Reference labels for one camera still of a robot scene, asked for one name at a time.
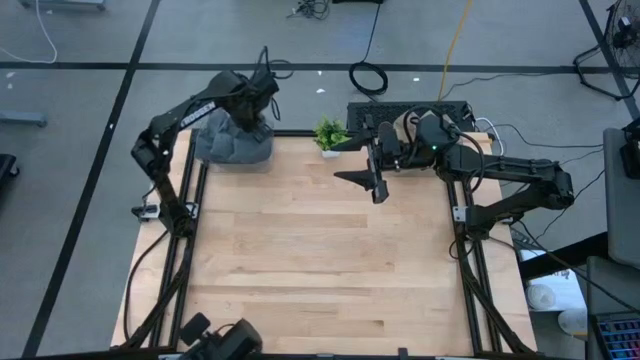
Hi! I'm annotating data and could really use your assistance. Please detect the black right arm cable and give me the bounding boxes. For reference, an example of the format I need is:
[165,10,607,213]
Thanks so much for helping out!
[402,103,487,194]

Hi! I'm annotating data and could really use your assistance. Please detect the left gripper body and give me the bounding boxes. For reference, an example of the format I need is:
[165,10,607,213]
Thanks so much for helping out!
[227,69,280,133]

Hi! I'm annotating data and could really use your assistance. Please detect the white floor cable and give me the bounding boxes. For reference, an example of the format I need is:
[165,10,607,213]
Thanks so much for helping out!
[0,0,59,65]

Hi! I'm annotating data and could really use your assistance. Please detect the white power cable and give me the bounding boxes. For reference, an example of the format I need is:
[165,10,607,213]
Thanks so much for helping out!
[473,116,506,157]

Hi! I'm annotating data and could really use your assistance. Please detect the black arm base cable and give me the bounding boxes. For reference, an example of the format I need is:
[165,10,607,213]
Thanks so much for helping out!
[122,232,169,346]
[447,238,470,261]

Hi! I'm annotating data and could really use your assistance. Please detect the grey desk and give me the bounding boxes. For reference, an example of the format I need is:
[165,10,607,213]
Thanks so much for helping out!
[601,127,640,271]

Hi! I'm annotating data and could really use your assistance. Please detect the backlit keyboard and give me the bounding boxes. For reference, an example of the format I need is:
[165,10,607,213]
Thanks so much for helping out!
[589,310,640,360]

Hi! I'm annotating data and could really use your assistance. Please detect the tan corduroy baseball cap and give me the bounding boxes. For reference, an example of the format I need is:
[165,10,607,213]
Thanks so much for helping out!
[393,110,436,146]

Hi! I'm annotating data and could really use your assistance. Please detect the black perforated metal box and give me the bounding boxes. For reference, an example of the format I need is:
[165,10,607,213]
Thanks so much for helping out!
[346,101,475,134]

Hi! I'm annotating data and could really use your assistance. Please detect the thin black floor cable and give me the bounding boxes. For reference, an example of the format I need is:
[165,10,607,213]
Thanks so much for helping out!
[529,147,606,241]
[509,124,606,151]

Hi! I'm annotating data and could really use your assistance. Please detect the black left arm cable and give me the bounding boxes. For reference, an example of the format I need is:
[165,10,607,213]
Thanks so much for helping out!
[252,45,296,122]

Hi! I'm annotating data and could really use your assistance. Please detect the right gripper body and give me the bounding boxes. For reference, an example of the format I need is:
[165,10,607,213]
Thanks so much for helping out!
[365,114,451,205]

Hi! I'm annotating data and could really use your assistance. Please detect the grey cart base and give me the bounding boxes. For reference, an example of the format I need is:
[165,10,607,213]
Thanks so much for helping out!
[18,0,107,12]

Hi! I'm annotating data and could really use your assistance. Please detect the black desk device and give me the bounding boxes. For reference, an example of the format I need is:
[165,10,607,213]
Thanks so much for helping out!
[618,115,640,180]

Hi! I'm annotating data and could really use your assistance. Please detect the green plant in white pot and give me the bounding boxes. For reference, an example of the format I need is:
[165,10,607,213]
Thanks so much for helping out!
[312,114,350,160]

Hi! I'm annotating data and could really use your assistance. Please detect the black desk beam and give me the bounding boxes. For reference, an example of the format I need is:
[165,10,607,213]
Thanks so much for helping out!
[517,230,610,282]

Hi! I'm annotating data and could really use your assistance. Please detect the black hanging power cable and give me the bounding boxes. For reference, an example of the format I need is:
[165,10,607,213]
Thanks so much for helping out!
[348,2,390,97]

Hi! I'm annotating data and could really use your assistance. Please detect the black aluminium frame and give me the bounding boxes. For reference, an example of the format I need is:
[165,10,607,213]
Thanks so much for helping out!
[119,128,539,360]

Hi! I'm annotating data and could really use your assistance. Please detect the yellow hanging power cord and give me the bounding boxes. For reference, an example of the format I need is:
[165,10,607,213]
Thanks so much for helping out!
[437,0,475,101]

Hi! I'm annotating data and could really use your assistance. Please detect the white roll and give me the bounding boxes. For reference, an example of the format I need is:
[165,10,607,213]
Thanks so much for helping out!
[524,282,557,312]
[556,308,589,337]

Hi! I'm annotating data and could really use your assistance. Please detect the clear plastic bin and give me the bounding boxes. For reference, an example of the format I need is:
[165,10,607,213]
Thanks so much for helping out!
[194,119,276,175]

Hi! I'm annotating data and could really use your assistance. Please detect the black cable bundle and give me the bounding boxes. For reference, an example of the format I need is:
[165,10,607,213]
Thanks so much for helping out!
[286,0,332,21]

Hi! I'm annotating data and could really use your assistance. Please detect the black handheld camera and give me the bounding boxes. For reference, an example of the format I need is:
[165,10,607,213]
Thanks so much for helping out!
[178,312,265,360]

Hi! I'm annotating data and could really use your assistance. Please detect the grey metal foot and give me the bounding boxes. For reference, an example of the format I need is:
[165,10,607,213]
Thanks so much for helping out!
[0,109,49,129]

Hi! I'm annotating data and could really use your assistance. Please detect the black chair base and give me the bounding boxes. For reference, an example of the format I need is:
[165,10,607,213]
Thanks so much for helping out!
[0,153,21,182]

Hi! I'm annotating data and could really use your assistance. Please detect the black floor fan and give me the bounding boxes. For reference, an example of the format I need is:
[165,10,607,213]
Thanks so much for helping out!
[572,0,640,101]

